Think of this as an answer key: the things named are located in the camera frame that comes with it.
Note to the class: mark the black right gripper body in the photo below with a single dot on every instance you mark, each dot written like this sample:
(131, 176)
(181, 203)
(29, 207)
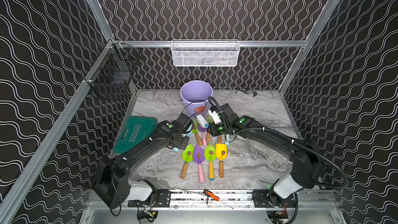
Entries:
(216, 129)

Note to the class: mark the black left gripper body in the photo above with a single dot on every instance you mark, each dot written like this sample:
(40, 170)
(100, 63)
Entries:
(189, 124)

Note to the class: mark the narrow light blue trowel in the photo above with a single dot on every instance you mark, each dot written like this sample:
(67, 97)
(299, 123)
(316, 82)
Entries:
(181, 139)

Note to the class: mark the white blue brush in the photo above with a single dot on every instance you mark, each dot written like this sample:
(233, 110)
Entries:
(202, 121)

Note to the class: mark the lime front trowel wooden handle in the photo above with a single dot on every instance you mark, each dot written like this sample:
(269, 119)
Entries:
(187, 156)

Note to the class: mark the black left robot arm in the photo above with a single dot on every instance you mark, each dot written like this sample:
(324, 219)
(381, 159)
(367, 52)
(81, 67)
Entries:
(110, 181)

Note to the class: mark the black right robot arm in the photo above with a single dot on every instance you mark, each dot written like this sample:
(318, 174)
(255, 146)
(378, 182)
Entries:
(307, 160)

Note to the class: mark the yellow square trowel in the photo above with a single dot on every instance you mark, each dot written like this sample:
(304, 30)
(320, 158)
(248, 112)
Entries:
(221, 154)

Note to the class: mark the purple plastic bucket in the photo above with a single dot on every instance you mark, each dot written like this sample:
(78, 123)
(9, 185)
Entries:
(194, 95)

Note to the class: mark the green plastic tool case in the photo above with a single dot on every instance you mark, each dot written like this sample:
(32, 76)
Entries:
(136, 129)

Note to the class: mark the black clip tool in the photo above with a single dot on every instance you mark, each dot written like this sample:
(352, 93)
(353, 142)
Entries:
(247, 91)

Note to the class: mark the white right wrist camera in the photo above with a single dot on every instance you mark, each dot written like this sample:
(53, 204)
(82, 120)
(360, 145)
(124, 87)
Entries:
(213, 117)

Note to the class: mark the purple trowel pink handle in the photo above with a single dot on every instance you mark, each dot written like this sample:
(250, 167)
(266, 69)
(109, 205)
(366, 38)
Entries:
(198, 158)
(202, 130)

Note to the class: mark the narrow lime trowel wooden handle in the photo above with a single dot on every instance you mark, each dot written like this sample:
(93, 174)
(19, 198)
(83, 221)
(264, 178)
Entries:
(196, 133)

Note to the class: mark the lime front trowel yellow handle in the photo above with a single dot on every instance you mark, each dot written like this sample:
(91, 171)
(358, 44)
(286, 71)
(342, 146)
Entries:
(210, 156)

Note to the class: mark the purple front trowel pink handle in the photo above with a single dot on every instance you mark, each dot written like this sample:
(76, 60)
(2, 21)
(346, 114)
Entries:
(198, 158)

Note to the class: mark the orange handled screwdriver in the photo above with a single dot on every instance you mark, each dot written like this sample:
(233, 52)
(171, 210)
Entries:
(211, 195)

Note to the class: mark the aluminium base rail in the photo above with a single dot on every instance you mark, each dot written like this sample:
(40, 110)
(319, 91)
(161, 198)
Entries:
(239, 200)

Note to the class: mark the white wire basket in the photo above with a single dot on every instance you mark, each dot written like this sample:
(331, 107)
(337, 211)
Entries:
(205, 53)

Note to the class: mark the black wire basket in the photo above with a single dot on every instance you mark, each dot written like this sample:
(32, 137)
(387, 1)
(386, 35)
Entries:
(112, 80)

